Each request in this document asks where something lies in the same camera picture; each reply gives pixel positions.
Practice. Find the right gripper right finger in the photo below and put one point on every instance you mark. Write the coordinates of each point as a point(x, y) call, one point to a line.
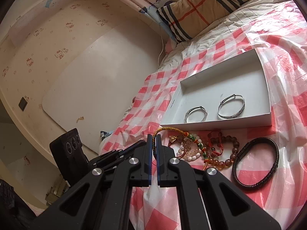
point(206, 198)

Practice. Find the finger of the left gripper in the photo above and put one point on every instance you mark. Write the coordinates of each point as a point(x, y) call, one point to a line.
point(113, 158)

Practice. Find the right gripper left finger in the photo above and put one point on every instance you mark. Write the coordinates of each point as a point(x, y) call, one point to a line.
point(101, 199)

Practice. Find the large silver bangle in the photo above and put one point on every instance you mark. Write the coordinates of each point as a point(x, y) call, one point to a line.
point(227, 99)

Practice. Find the white shallow cardboard tray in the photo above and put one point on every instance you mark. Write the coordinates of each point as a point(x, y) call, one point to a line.
point(242, 74)

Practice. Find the red white checkered plastic sheet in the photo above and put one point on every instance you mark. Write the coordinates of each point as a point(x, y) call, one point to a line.
point(279, 37)

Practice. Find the left plaid pillow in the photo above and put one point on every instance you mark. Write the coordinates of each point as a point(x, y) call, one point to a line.
point(187, 18)

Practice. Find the white wall panel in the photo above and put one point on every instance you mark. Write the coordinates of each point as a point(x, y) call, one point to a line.
point(97, 87)

